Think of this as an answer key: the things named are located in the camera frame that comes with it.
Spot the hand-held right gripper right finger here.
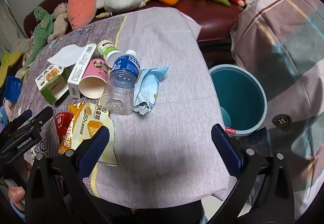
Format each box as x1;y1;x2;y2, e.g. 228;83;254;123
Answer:
210;123;300;224

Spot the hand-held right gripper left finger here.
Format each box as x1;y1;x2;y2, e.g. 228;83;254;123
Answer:
25;125;113;224

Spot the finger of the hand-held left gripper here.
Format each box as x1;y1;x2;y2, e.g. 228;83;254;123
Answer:
30;107;54;129
10;109;33;127

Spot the clear plastic wrapper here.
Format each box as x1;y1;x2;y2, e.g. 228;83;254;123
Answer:
54;112;76;150

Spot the yellow cake packet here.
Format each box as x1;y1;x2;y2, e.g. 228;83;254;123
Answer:
58;102;119;166

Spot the green cardboard box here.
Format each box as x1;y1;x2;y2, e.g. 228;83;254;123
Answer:
35;65;70;105

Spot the teal plastic bucket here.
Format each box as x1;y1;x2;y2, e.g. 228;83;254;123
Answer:
208;64;267;137

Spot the white cardboard box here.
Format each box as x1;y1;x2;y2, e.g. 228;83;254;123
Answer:
67;43;99;99

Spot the white paper towel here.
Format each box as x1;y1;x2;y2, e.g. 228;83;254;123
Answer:
47;44;88;67

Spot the clear plastic bottle blue label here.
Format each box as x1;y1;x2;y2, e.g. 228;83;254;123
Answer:
100;50;141;115

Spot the pink paper cup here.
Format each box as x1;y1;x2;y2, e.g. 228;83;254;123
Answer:
78;58;110;99

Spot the light blue snack packet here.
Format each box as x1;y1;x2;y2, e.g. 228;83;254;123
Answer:
133;67;169;115

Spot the white green supplement bottle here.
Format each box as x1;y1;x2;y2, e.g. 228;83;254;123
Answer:
97;40;122;68

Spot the person's left forearm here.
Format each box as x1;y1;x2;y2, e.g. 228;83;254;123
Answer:
10;207;26;223

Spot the person's left hand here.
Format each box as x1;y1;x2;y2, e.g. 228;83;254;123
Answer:
7;186;27;212

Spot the blue plastic item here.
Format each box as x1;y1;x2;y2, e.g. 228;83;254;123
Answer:
4;76;23;102

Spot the yellow plush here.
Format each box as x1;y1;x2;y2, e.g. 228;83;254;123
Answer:
0;50;22;88

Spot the light green dinosaur plush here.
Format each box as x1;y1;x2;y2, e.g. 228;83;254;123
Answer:
15;6;55;80

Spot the beige fuzzy plush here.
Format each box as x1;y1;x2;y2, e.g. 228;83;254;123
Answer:
47;3;69;42

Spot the pink carrot plush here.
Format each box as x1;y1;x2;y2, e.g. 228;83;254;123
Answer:
67;0;97;30

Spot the plaid blanket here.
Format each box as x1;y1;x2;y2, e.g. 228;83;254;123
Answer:
230;0;324;219

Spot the dark red leather sofa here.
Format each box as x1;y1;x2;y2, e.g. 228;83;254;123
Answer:
24;0;271;49

